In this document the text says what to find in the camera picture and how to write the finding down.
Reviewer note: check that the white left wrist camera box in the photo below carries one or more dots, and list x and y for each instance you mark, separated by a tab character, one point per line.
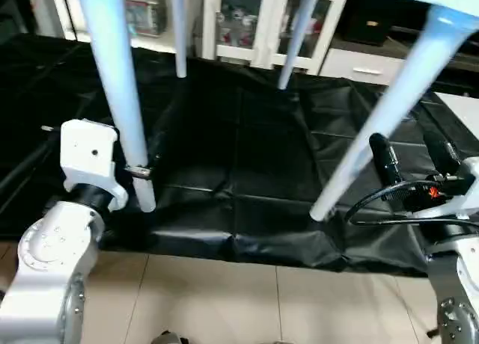
90	157

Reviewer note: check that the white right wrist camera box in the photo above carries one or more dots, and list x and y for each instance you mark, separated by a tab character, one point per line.
465	187

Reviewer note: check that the white plastic table leg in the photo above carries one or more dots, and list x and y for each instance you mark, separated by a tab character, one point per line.
389	112
120	82
299	37
179	30

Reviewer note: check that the white glass-door cabinet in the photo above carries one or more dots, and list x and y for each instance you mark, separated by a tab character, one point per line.
247	22

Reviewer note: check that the black work mat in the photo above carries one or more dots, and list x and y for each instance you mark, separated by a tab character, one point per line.
247	149

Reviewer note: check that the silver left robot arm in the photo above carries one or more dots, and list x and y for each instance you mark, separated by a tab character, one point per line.
52	269

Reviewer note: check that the white drawer unit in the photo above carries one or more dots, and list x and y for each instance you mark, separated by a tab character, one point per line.
359	66

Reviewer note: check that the blue grey floor appliance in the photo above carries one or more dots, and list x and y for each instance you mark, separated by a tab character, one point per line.
146	15

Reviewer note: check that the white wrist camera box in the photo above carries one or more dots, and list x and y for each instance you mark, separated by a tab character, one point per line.
465	187
90	157

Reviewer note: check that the dark grey floor object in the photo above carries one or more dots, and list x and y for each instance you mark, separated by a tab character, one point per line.
171	338

